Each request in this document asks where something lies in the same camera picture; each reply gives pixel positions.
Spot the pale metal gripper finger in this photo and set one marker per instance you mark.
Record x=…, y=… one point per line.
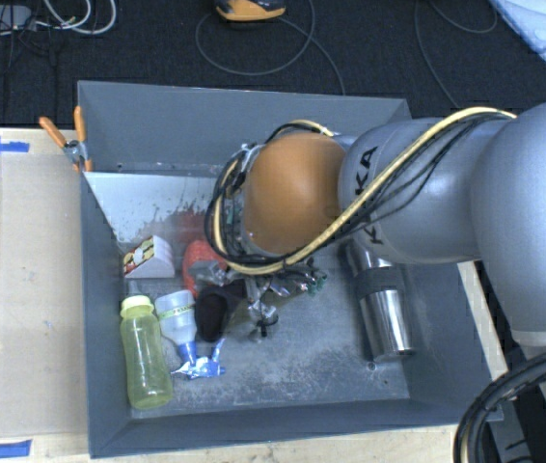
x=208, y=273
x=262, y=314

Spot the red-orange mesh sponge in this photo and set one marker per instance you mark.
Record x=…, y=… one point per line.
x=198, y=253

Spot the black soft lump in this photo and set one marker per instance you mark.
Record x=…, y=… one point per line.
x=210, y=314

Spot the white sandwich print toy wedge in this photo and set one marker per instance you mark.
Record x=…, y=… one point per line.
x=155, y=261

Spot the clear bottle with blue cap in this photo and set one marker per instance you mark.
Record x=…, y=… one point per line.
x=176, y=318

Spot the grey metal bin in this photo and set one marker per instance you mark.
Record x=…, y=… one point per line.
x=302, y=384

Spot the blue and silver foil wrapper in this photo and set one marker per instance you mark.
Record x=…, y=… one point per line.
x=200, y=368

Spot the yellow baby bottle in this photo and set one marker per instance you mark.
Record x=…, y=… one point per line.
x=145, y=355

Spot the shiny steel flask, black band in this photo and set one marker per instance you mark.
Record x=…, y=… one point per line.
x=381, y=307

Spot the pale flat board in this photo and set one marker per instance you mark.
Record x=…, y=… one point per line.
x=36, y=282

